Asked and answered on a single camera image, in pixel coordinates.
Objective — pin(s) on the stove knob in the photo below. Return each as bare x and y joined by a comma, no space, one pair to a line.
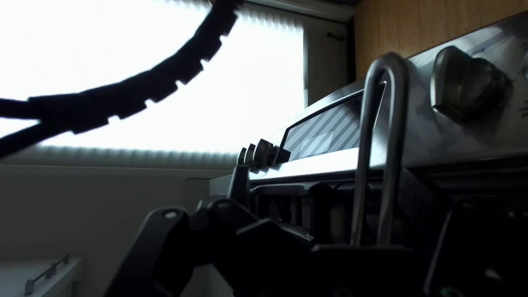
263,155
465,88

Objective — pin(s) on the stainless steel stove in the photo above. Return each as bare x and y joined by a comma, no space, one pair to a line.
480,164

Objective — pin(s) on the left stove knob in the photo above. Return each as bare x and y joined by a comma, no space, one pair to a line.
263,155

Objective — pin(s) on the right stove knob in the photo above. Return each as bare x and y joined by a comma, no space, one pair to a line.
465,88

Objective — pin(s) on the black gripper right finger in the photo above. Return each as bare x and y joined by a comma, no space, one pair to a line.
481,253

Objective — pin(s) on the silver pot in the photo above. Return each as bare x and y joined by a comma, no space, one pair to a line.
382,141

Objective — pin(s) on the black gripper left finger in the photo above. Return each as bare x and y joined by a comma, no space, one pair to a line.
173,243

